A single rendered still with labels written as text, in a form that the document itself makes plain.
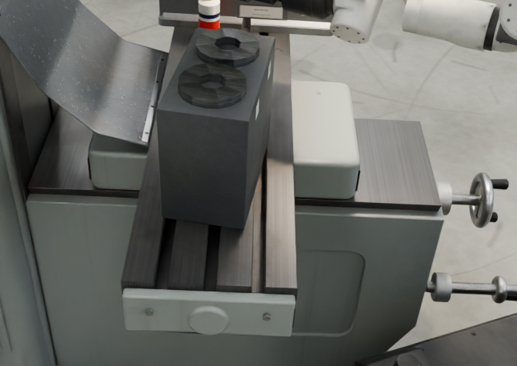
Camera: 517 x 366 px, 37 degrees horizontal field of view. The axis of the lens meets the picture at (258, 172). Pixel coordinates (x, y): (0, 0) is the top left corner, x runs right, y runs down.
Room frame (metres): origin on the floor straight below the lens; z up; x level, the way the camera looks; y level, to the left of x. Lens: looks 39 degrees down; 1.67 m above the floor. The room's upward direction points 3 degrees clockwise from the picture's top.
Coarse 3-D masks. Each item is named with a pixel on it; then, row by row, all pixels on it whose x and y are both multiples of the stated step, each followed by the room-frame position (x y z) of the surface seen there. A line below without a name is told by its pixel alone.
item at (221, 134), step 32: (224, 32) 0.97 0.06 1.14; (192, 64) 0.90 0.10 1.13; (224, 64) 0.89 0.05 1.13; (256, 64) 0.91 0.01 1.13; (192, 96) 0.80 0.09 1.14; (224, 96) 0.80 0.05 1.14; (256, 96) 0.83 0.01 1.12; (160, 128) 0.79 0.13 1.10; (192, 128) 0.78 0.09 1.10; (224, 128) 0.78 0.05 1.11; (256, 128) 0.84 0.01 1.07; (160, 160) 0.79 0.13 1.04; (192, 160) 0.78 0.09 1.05; (224, 160) 0.78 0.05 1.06; (256, 160) 0.85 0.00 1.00; (160, 192) 0.79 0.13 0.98; (192, 192) 0.78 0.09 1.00; (224, 192) 0.78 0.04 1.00; (224, 224) 0.77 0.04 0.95
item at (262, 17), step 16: (160, 0) 1.36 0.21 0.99; (176, 0) 1.36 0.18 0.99; (192, 0) 1.35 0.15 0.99; (224, 0) 1.35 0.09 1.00; (160, 16) 1.35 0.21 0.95; (176, 16) 1.35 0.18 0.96; (192, 16) 1.35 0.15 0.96; (224, 16) 1.35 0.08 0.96; (240, 16) 1.35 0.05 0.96; (256, 16) 1.35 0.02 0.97; (272, 16) 1.35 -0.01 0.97; (288, 16) 1.35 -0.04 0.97; (304, 16) 1.35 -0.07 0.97; (272, 32) 1.34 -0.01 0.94; (288, 32) 1.34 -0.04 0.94; (304, 32) 1.34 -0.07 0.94; (320, 32) 1.34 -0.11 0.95
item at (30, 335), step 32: (0, 64) 1.06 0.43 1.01; (0, 96) 1.04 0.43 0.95; (32, 96) 1.20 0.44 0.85; (0, 128) 1.04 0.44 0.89; (32, 128) 1.17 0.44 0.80; (0, 160) 1.02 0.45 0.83; (32, 160) 1.14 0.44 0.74; (0, 192) 1.01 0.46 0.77; (0, 224) 1.00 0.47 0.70; (0, 256) 1.00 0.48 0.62; (32, 256) 1.04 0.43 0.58; (0, 288) 0.99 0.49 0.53; (32, 288) 1.03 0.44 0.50; (0, 320) 0.99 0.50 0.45; (32, 320) 1.01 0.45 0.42; (0, 352) 0.98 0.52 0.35; (32, 352) 1.00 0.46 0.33
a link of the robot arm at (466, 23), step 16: (432, 0) 1.06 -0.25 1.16; (448, 0) 1.06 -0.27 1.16; (464, 0) 1.06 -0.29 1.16; (432, 16) 1.05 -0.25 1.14; (448, 16) 1.04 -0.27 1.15; (464, 16) 1.03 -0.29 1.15; (480, 16) 1.02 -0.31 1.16; (496, 16) 1.02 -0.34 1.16; (432, 32) 1.04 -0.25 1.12; (448, 32) 1.03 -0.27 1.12; (464, 32) 1.02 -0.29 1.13; (480, 32) 1.01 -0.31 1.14; (496, 32) 1.00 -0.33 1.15; (480, 48) 1.01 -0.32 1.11; (496, 48) 1.01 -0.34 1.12; (512, 48) 0.99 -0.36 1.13
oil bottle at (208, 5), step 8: (200, 0) 1.29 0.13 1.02; (208, 0) 1.29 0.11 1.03; (216, 0) 1.29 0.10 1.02; (200, 8) 1.28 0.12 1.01; (208, 8) 1.28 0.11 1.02; (216, 8) 1.28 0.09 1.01; (200, 16) 1.28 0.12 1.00; (208, 16) 1.28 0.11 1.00; (216, 16) 1.28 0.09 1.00; (200, 24) 1.28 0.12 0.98; (208, 24) 1.28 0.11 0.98; (216, 24) 1.28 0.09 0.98
